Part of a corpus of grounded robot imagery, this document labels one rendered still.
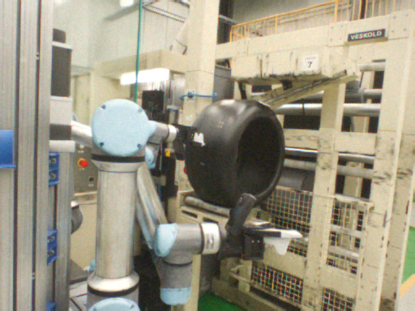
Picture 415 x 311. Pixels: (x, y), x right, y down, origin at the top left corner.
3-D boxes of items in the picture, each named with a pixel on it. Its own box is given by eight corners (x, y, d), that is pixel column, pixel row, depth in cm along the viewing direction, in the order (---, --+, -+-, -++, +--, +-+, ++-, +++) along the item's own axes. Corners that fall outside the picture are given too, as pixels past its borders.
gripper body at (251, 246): (253, 252, 88) (211, 254, 85) (254, 220, 89) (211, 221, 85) (266, 259, 81) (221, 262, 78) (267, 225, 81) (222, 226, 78)
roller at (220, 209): (189, 202, 192) (183, 203, 188) (190, 195, 191) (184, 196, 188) (235, 216, 167) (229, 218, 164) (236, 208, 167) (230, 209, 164)
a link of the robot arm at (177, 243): (151, 252, 81) (154, 219, 80) (194, 250, 84) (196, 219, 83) (156, 265, 74) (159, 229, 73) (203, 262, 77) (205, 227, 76)
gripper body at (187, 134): (198, 128, 148) (179, 123, 139) (195, 146, 148) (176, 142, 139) (187, 127, 153) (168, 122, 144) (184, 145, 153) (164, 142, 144)
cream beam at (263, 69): (229, 80, 205) (231, 57, 204) (253, 86, 223) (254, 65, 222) (321, 74, 164) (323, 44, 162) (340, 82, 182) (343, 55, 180)
